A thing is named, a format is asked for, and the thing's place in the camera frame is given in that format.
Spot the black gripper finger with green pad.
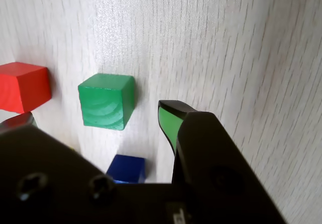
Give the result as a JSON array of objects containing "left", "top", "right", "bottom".
[
  {"left": 157, "top": 99, "right": 288, "bottom": 224},
  {"left": 0, "top": 111, "right": 141, "bottom": 224}
]

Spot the blue wooden cube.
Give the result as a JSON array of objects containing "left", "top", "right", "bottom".
[{"left": 105, "top": 155, "right": 146, "bottom": 184}]

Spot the red wooden cube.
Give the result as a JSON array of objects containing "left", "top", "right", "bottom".
[{"left": 0, "top": 62, "right": 52, "bottom": 114}]

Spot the green wooden cube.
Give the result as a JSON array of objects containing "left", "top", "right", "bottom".
[{"left": 77, "top": 73, "right": 135, "bottom": 131}]

